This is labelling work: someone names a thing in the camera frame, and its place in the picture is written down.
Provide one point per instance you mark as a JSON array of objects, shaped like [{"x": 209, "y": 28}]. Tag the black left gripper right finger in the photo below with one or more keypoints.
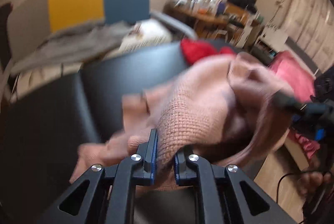
[{"x": 225, "y": 194}]

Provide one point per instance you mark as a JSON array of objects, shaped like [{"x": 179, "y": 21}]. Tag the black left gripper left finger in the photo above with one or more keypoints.
[{"x": 106, "y": 194}]

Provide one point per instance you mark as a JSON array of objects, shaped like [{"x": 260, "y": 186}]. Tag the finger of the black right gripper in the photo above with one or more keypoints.
[{"x": 288, "y": 104}]

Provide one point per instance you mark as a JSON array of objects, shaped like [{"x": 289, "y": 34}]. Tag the light pink knit sweater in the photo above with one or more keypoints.
[{"x": 222, "y": 106}]

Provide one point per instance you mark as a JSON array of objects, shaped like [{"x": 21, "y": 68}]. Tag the red knit sweater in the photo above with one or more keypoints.
[{"x": 195, "y": 50}]

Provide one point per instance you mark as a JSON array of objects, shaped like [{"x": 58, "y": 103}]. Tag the grey clothes on sofa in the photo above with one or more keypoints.
[{"x": 76, "y": 44}]

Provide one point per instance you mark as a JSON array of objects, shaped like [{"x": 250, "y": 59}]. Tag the pink fringed blanket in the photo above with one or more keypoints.
[{"x": 286, "y": 67}]

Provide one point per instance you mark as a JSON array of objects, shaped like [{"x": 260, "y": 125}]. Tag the wooden desk with clutter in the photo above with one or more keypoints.
[{"x": 213, "y": 19}]

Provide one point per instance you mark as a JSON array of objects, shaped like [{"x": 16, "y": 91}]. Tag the grey yellow blue sofa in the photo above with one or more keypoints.
[{"x": 30, "y": 23}]

